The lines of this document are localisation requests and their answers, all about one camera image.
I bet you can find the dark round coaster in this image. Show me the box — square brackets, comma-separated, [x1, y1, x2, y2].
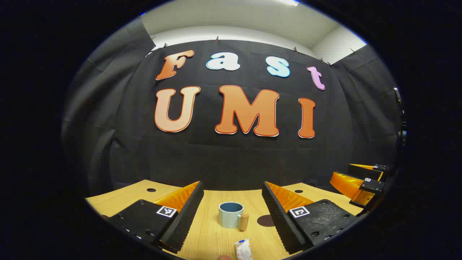
[257, 214, 276, 227]

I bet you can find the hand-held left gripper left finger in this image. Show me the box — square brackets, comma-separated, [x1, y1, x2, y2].
[102, 181, 205, 254]

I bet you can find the black backdrop cloth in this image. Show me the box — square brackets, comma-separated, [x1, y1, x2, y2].
[61, 18, 402, 203]

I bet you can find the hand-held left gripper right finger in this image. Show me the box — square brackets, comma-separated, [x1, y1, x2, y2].
[262, 181, 358, 255]

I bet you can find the white toothpaste tube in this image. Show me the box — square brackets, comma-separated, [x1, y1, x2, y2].
[234, 238, 253, 260]

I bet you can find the wooden desktop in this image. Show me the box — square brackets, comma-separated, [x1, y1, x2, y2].
[85, 179, 363, 260]

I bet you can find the blue-grey cup with wooden handle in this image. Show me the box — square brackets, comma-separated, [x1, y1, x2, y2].
[218, 202, 250, 232]

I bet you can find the row of small cloth clips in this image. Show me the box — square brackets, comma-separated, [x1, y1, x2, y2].
[150, 35, 358, 67]

